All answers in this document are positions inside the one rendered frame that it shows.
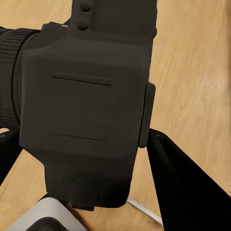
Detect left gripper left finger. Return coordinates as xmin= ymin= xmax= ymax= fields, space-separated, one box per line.
xmin=0 ymin=128 xmax=23 ymax=186

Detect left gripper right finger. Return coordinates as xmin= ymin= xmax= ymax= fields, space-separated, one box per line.
xmin=146 ymin=128 xmax=231 ymax=231

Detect digital camera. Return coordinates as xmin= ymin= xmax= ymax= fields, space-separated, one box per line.
xmin=0 ymin=0 xmax=157 ymax=211

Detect camera tripod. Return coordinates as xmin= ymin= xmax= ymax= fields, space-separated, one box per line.
xmin=127 ymin=197 xmax=163 ymax=225

